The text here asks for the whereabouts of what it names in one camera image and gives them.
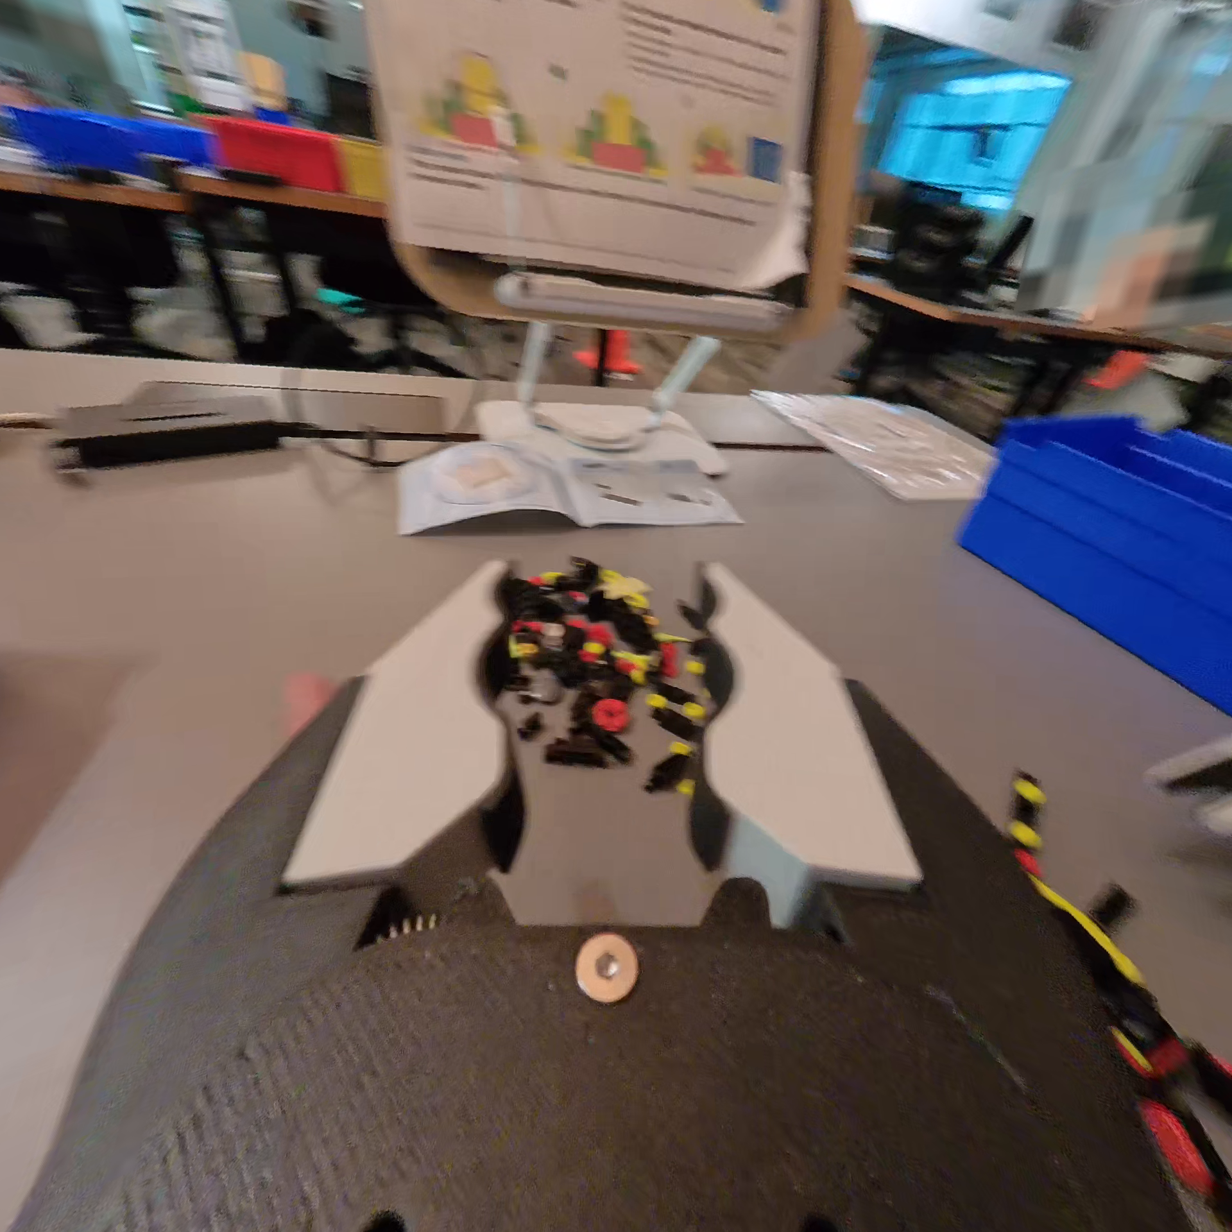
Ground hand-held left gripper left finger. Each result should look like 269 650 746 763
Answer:
282 559 529 889

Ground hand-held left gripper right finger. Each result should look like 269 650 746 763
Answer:
677 563 927 933

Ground pile of lego pieces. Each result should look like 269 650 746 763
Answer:
495 557 719 799

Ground black yellow red lego model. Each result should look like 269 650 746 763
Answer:
1009 770 1232 1206

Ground open instruction booklet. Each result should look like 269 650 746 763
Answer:
397 447 744 537

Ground clear plastic bag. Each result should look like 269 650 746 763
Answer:
751 390 997 501

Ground white document stand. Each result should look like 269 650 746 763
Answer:
476 272 729 478

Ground blue plastic bin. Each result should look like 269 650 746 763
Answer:
957 415 1232 720

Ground black flat device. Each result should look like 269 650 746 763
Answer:
49 380 447 476

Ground wooden workbench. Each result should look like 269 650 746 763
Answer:
846 272 1232 361
0 166 393 221

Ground brown backing board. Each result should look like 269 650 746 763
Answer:
385 0 871 339

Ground yellow storage bin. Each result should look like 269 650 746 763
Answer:
338 139 393 201

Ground red storage bin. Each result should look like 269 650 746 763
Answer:
208 115 349 194

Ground row of blue storage bins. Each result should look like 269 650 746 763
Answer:
0 106 221 177

